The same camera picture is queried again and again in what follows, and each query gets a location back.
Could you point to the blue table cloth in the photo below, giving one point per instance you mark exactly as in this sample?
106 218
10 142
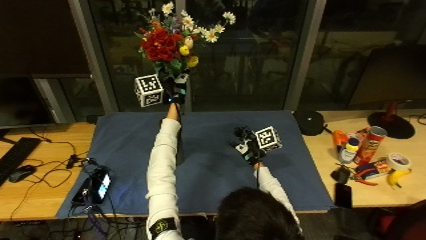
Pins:
214 160

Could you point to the artificial flower bouquet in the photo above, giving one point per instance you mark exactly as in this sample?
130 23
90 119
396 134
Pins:
167 43

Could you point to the white marker cube glove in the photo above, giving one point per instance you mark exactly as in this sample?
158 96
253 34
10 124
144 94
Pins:
148 90
268 137

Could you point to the dark monitor screen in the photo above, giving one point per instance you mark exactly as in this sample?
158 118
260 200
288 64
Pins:
391 76

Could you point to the white marker cube right glove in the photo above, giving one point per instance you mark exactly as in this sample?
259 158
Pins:
268 137

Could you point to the yellow banana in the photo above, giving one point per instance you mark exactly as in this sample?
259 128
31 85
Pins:
397 177

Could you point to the white marker cube left glove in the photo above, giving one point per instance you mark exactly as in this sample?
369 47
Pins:
148 90

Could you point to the white bottle with yellow cap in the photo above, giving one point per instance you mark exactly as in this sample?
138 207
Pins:
349 151

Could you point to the black round pouch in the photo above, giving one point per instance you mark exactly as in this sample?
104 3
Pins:
309 122

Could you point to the red chips can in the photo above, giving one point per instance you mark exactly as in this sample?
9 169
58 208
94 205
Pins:
371 145

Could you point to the person's left hand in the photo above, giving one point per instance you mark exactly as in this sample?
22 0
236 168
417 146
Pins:
176 90

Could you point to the person's right hand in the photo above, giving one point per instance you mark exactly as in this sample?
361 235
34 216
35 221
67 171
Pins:
248 150

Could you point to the black smartphone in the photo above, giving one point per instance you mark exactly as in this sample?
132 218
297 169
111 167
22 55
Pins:
344 196

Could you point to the black keyboard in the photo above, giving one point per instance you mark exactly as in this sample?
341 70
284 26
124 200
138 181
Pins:
15 158

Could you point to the black computer mouse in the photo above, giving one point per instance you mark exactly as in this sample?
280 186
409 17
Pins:
22 173

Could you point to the red chair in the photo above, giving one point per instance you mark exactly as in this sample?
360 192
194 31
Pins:
401 225

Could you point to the black power bank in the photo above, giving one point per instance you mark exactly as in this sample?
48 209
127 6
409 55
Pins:
82 192

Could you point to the black monitor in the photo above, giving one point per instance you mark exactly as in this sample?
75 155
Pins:
22 103

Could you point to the small black pouch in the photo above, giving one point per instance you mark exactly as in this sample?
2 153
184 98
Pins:
341 174

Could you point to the black armband with yellow mark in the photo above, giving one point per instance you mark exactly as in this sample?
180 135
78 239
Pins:
163 227

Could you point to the orange packet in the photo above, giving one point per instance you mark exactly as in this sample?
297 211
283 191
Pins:
340 137

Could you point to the white tape roll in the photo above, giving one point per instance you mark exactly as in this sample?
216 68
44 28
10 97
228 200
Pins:
399 161

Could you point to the smartphone with lit screen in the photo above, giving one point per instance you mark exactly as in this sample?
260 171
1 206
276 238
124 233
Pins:
103 185

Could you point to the red and blue snack box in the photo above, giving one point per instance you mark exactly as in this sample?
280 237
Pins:
372 169

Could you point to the monitor stand with red neck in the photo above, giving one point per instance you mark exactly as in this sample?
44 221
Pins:
393 123

